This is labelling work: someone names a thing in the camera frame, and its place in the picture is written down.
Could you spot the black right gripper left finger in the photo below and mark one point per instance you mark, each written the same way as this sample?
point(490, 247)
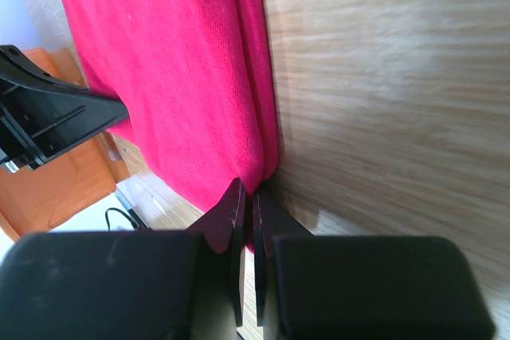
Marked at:
point(142, 284)

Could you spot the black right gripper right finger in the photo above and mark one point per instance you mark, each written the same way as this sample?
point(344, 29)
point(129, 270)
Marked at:
point(360, 287)

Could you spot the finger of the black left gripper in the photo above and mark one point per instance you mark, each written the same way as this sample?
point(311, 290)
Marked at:
point(43, 117)

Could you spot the red t shirt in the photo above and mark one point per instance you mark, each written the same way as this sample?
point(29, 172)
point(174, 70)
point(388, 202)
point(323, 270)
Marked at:
point(196, 79)

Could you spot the orange plastic basket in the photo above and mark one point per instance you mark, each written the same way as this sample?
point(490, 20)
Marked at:
point(57, 157)

